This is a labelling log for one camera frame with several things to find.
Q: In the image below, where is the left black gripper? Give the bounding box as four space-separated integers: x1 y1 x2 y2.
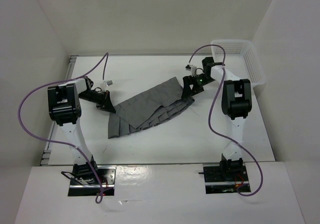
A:
78 90 116 114

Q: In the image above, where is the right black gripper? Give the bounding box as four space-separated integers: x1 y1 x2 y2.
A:
181 74 216 99

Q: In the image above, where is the grey pleated skirt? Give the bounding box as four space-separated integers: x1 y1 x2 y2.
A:
107 77 195 139

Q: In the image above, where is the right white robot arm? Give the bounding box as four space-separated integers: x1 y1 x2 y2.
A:
181 57 252 181

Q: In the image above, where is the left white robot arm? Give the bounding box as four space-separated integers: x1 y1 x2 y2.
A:
47 76 116 184

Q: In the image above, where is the white perforated plastic basket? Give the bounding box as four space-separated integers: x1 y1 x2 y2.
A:
210 39 266 87

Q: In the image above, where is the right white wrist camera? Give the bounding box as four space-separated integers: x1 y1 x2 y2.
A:
185 64 197 76

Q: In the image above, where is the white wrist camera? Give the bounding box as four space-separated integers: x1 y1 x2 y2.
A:
185 64 197 76
100 80 113 92

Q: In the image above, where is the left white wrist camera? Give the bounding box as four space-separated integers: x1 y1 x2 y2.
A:
100 80 113 92

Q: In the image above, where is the aluminium table edge rail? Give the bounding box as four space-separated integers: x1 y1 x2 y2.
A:
39 54 79 166

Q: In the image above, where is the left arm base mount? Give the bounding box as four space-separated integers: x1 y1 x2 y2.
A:
61 165 117 197

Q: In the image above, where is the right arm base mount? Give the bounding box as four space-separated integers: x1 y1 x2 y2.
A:
198 164 251 195

